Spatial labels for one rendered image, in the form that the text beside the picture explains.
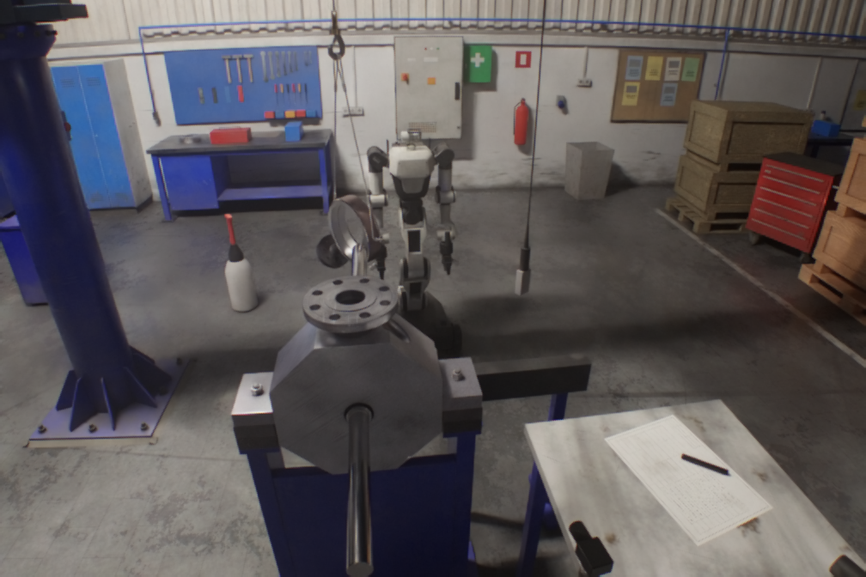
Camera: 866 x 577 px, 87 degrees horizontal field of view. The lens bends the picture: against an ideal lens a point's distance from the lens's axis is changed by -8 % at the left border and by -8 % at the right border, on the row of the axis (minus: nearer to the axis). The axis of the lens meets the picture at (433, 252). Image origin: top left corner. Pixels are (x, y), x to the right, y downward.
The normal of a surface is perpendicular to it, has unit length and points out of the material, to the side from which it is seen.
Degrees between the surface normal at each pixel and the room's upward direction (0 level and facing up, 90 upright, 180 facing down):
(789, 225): 90
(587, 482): 0
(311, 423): 90
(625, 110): 90
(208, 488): 0
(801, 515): 0
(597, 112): 90
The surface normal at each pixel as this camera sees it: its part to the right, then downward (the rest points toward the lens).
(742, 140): 0.06, 0.43
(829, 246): -1.00, 0.02
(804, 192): -0.90, 0.18
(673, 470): 0.00, -0.90
